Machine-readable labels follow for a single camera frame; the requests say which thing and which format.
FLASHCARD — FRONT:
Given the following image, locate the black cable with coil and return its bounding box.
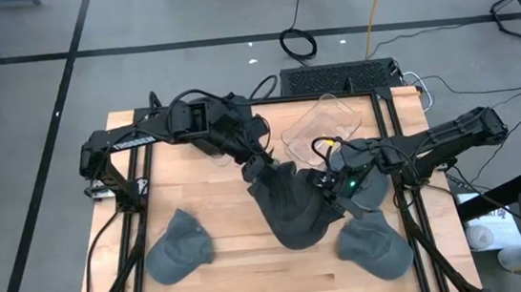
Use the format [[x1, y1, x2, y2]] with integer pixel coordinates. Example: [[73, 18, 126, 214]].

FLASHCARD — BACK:
[[274, 0, 320, 63]]

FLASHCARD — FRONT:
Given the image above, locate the white looped cable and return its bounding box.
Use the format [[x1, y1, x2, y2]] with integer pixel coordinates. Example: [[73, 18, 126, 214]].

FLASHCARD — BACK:
[[400, 69, 435, 115]]

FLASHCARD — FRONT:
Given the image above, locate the black floor cable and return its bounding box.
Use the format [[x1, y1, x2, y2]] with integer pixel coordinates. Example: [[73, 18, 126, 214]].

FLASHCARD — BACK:
[[490, 91, 521, 109], [466, 113, 521, 185], [364, 21, 496, 60], [409, 65, 521, 103]]

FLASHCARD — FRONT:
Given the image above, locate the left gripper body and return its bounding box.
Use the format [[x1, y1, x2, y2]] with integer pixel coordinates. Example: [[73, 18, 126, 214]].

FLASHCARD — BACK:
[[226, 115, 276, 169]]

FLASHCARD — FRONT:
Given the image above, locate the white paper roll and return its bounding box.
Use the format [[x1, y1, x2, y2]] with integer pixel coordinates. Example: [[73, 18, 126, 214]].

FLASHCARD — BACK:
[[463, 222, 496, 253]]

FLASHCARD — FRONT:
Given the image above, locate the black aluminium table frame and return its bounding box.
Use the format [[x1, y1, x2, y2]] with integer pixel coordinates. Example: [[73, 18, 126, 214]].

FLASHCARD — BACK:
[[55, 61, 485, 292]]

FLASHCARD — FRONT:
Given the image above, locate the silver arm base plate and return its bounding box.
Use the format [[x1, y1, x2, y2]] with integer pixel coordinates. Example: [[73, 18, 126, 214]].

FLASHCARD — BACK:
[[84, 177, 121, 202]]

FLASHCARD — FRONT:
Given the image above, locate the black perforated computer case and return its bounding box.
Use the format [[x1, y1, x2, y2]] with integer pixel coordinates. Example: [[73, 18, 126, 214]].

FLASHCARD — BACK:
[[278, 56, 405, 100]]

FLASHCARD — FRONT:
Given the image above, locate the grey baseball cap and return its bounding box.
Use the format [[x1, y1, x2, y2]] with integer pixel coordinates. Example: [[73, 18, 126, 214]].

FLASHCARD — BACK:
[[325, 136, 392, 215], [139, 205, 218, 287], [333, 205, 417, 286]]

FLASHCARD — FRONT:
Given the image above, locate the yellow cable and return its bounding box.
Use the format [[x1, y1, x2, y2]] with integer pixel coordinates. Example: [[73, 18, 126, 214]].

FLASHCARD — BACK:
[[359, 0, 400, 60]]

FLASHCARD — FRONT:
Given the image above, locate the black baseball cap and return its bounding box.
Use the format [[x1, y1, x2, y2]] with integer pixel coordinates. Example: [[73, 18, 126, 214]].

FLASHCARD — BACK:
[[244, 155, 347, 256]]

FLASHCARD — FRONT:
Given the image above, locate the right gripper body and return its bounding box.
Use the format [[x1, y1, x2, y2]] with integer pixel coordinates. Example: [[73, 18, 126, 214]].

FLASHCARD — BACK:
[[331, 141, 389, 183]]

